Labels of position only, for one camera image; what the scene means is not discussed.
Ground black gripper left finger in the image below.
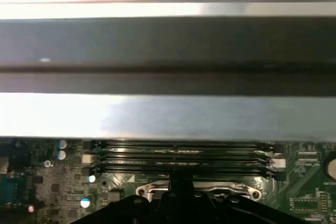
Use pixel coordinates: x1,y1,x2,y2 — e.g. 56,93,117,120
78,170,182,224

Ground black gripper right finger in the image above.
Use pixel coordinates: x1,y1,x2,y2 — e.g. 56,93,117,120
181,170,313,224

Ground metal socket cover frame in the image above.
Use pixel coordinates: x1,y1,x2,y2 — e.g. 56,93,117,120
147,190,232,204

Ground CPU socket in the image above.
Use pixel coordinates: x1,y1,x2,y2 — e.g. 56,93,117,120
135,180,263,209

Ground black RAM slot white latches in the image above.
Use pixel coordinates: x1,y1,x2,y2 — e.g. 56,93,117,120
90,141,274,148
82,153,286,168

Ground green motherboard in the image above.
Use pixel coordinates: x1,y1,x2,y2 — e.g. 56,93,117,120
0,138,336,224

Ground grey metal PC case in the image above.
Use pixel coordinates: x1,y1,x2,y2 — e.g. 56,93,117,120
0,16,336,141

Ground round coin battery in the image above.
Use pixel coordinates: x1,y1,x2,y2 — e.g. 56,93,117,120
323,154,336,182

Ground teal board connector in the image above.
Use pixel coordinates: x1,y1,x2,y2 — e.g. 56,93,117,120
0,176,27,205

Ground grey rear port block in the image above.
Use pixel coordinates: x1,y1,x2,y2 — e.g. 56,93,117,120
0,156,10,174

